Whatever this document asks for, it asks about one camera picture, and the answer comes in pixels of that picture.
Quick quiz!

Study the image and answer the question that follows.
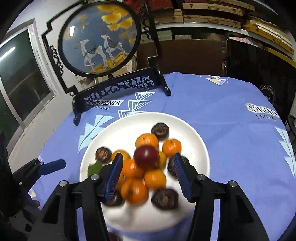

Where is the large orange mandarin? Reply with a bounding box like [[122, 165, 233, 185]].
[[120, 179, 149, 205]]

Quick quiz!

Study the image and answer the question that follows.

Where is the green leaf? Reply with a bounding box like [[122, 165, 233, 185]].
[[87, 161, 103, 177]]

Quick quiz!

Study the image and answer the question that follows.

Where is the window with white frame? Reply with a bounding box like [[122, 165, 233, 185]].
[[1, 19, 56, 152]]

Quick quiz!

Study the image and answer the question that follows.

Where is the shelf with wooden frames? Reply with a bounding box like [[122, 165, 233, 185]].
[[147, 1, 295, 58]]

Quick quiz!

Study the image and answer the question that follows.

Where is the black carved screen stand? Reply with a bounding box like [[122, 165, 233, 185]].
[[42, 1, 171, 126]]

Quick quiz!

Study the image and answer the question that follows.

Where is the dark red plum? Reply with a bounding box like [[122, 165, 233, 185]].
[[133, 145, 159, 170]]

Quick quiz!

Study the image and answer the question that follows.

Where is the white oval plate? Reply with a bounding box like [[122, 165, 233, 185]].
[[80, 112, 210, 232]]

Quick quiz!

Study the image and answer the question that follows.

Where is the round deer painting screen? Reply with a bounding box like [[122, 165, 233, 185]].
[[58, 1, 141, 77]]

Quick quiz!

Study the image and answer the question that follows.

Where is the blue patterned tablecloth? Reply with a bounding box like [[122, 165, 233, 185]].
[[33, 72, 295, 240]]

